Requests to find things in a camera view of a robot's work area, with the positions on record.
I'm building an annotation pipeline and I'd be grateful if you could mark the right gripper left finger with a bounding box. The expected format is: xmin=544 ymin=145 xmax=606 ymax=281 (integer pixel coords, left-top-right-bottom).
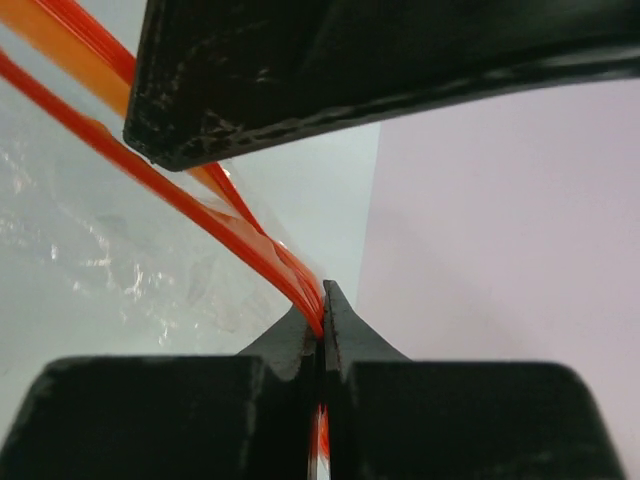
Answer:
xmin=1 ymin=309 xmax=317 ymax=479

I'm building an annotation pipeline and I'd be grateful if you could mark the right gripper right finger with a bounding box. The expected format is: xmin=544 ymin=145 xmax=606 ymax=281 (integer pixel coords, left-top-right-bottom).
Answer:
xmin=324 ymin=280 xmax=625 ymax=479

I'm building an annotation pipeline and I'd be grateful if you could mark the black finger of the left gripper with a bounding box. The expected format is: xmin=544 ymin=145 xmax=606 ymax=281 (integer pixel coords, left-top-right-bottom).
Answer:
xmin=123 ymin=0 xmax=639 ymax=172

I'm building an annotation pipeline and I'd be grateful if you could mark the clear zip bag orange zipper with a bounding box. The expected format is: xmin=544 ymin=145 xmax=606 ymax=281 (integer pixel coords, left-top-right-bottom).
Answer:
xmin=1 ymin=1 xmax=324 ymax=450

